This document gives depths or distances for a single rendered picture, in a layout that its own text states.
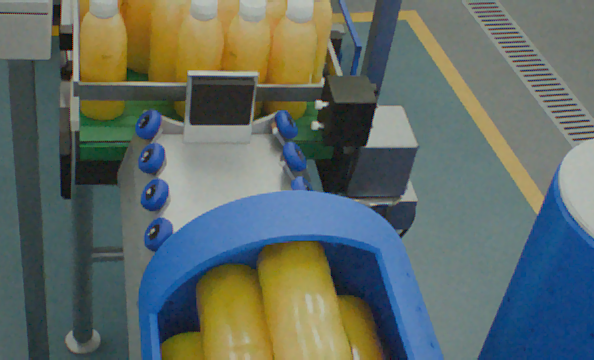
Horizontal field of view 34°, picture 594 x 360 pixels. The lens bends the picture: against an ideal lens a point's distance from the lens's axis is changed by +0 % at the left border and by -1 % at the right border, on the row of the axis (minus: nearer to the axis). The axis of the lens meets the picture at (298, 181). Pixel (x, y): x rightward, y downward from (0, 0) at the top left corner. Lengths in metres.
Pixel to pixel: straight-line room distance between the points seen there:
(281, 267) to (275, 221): 0.05
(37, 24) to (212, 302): 0.63
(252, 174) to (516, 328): 0.45
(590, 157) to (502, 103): 1.95
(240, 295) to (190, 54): 0.59
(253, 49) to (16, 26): 0.34
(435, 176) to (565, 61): 0.94
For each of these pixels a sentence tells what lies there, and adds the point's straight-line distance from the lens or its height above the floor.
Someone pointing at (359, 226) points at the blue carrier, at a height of 1.22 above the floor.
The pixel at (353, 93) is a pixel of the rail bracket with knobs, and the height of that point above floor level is 1.00.
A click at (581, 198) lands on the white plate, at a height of 1.04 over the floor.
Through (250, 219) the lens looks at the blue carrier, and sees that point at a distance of 0.89.
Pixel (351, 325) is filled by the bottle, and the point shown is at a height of 1.14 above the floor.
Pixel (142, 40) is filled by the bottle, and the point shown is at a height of 0.97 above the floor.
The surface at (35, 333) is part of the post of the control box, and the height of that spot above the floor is 0.28.
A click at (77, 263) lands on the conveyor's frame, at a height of 0.30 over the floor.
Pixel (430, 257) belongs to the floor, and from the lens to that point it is 2.68.
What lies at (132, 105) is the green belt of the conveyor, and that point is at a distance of 1.54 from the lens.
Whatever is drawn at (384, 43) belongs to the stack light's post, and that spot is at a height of 0.87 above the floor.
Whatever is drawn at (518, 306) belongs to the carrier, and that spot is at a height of 0.82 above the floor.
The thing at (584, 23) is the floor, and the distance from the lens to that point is 3.97.
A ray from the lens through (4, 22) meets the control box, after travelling 1.43.
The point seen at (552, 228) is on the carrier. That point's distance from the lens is 1.35.
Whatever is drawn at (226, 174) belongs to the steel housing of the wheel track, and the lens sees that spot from 1.39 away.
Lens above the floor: 1.84
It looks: 41 degrees down
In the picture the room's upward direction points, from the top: 11 degrees clockwise
